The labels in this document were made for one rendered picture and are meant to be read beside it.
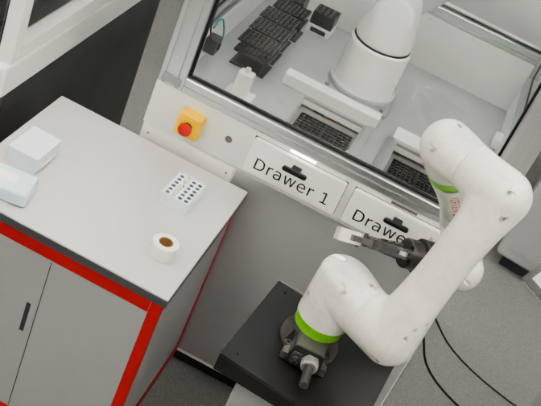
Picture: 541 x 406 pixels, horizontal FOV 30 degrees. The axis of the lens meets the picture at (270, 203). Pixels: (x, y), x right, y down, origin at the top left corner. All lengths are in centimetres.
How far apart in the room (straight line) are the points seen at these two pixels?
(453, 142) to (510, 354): 213
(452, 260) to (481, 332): 206
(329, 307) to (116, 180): 77
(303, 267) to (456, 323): 130
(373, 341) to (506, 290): 234
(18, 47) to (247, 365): 109
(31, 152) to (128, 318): 50
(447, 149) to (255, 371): 65
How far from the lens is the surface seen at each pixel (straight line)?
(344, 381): 241
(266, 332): 241
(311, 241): 295
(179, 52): 284
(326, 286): 229
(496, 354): 416
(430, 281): 219
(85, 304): 259
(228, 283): 313
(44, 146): 272
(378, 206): 282
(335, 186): 282
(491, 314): 435
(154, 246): 254
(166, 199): 272
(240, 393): 250
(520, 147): 269
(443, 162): 218
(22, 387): 288
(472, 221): 214
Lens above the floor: 236
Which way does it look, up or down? 33 degrees down
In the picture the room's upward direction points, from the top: 24 degrees clockwise
